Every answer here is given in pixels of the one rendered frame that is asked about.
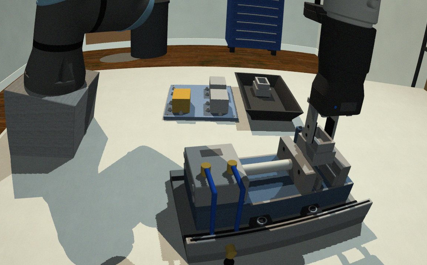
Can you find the yellow cube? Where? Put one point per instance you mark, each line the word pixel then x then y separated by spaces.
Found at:
pixel 181 100

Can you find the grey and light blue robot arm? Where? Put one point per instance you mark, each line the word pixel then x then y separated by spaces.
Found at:
pixel 56 63

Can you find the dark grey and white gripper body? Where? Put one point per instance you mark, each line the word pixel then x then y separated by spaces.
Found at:
pixel 345 51

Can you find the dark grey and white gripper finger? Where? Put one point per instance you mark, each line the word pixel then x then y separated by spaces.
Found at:
pixel 311 123
pixel 331 124

